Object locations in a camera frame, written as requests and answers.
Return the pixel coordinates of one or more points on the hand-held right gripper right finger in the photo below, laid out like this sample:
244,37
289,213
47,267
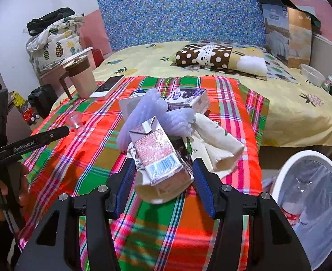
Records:
202,186

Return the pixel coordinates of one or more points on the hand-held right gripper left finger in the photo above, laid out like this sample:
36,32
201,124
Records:
126,180

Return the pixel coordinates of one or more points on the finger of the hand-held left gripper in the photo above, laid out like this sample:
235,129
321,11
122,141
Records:
36,142

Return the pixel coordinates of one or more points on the pink milk carton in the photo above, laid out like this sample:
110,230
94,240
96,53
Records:
154,152

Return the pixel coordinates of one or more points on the white paper wrapper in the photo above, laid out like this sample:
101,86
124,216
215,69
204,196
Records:
211,141

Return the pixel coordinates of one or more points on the small purple foam net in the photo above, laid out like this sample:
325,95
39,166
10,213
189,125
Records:
181,121

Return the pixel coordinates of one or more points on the white foam fruit net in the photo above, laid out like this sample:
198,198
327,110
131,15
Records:
144,110

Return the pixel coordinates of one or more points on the white yogurt cup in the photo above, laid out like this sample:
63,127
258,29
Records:
125,105

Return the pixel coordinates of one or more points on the white trash bin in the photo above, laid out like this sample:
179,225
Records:
284,175

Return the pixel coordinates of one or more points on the colourful printed box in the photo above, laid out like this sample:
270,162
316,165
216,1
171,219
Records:
27,115

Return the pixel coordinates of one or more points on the dark snack wrapper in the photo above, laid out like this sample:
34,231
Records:
184,149

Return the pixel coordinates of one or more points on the black speaker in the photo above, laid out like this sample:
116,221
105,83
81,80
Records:
41,101

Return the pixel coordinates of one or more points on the small clear plastic cup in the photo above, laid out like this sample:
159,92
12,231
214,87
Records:
75,121

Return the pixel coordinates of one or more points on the plaid blanket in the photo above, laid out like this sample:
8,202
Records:
84,161

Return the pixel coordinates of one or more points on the pineapple print bag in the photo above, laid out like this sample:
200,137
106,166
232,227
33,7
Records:
55,48

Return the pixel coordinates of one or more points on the white phone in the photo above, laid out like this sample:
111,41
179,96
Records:
106,87

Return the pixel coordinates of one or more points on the black clothing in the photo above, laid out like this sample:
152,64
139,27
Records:
50,19

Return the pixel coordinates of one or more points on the red box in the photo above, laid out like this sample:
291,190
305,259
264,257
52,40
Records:
97,56

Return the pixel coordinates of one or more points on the yellow bed sheet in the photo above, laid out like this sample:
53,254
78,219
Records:
290,118

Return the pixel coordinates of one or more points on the clear plastic bin liner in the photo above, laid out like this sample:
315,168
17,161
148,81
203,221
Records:
318,192

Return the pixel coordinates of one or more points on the brown polka dot pillow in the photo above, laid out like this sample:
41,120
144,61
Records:
199,56

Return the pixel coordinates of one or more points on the clear plastic bowl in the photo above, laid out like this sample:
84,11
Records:
312,74

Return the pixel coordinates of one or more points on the small bottle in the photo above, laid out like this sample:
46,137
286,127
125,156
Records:
328,83

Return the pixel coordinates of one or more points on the blue floral headboard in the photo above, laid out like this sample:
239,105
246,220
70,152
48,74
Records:
182,11

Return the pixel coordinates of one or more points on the white bed footboard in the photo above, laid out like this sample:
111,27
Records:
329,53

